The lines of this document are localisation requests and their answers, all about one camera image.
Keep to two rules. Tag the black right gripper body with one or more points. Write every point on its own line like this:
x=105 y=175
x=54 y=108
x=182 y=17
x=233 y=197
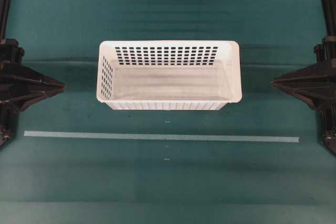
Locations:
x=312 y=84

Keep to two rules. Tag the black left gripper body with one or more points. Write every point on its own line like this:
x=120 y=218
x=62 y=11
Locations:
x=20 y=83

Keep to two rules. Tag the white perforated plastic basket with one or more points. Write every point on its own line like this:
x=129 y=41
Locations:
x=169 y=75

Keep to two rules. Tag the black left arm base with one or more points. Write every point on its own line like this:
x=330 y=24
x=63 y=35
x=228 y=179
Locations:
x=6 y=129

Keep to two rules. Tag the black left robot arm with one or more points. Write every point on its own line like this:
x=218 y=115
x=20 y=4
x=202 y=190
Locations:
x=13 y=53

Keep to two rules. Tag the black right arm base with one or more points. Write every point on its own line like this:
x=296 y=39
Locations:
x=328 y=123

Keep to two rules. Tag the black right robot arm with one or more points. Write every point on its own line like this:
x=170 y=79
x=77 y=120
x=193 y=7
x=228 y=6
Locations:
x=325 y=52

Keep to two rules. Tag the long pale tape strip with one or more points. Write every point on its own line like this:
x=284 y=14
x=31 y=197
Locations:
x=163 y=137

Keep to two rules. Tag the black right frame post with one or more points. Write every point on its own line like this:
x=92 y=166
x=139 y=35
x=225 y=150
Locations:
x=329 y=15

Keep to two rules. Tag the black frame post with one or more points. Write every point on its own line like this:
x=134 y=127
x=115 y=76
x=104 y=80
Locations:
x=4 y=9
x=329 y=15

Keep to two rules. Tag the black left frame post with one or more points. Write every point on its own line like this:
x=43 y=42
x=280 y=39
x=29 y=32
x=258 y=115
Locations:
x=4 y=9

